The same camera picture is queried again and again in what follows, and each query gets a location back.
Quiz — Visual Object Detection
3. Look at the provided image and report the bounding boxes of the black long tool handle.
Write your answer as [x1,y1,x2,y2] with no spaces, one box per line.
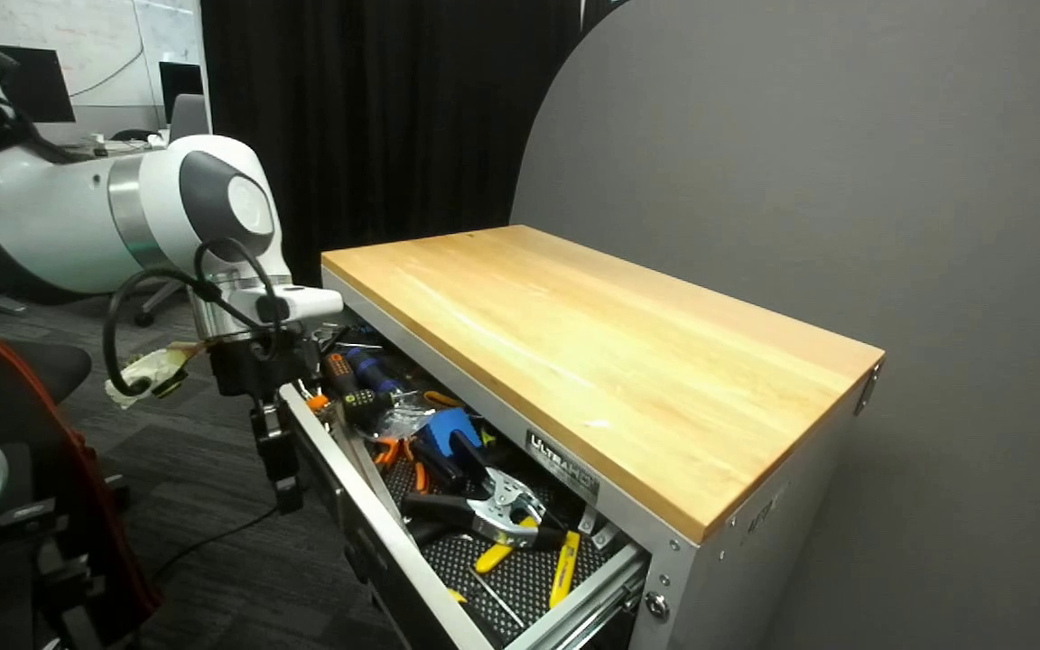
[398,488,527,547]

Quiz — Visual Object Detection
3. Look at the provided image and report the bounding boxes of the pale yellow cloth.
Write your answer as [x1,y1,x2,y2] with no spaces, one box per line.
[100,340,197,415]

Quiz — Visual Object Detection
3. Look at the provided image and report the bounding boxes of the red-orange handled tool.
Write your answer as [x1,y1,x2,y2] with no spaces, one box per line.
[308,347,360,418]

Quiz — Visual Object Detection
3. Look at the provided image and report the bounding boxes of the blue-handled tool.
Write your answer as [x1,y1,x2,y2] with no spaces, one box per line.
[348,344,413,403]

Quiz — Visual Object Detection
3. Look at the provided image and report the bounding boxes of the black computer monitor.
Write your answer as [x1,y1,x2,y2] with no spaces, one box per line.
[0,38,80,126]

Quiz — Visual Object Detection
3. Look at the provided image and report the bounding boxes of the metal tool drawer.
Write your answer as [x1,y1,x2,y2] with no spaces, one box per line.
[274,340,652,650]

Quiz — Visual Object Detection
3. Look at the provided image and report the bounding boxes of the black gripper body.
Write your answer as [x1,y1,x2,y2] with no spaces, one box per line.
[206,320,327,415]

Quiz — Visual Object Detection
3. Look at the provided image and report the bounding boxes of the grey curved partition panel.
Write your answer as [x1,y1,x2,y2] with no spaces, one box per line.
[507,0,1040,650]

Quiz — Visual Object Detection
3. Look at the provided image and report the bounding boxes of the blue and black bar clamp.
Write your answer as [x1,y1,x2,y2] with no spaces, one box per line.
[421,403,490,469]

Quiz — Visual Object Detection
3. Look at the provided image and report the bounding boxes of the wooden workbench top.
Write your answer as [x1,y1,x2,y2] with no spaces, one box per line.
[318,218,888,650]

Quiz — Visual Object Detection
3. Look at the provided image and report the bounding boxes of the orange-handled pliers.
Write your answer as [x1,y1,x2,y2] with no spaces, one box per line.
[368,428,439,497]

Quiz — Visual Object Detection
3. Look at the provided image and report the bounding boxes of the yellow-handled pliers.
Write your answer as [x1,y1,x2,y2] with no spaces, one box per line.
[469,537,519,578]

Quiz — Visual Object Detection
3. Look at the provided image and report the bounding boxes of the flat yellow tool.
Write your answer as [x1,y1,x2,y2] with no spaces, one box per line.
[545,525,588,615]

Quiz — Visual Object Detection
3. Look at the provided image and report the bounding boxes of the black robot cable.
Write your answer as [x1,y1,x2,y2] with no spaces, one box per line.
[100,243,294,401]

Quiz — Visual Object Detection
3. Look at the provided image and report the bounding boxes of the black curtain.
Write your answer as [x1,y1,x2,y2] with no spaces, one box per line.
[200,0,586,288]

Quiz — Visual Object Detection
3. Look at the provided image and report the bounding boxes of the silver metal spring clamp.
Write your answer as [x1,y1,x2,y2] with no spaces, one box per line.
[454,465,551,552]

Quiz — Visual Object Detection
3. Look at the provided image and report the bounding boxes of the clear plastic bag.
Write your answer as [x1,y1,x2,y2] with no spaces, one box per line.
[380,392,440,442]

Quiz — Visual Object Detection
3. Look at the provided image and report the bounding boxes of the black chair frame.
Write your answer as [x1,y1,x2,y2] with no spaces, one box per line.
[0,497,108,650]

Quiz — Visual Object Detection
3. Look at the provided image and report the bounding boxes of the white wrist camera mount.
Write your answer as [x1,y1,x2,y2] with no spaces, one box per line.
[200,279,348,347]

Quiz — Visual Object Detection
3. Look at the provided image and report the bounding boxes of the black mesh drawer liner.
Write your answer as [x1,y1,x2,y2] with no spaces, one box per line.
[424,531,605,650]

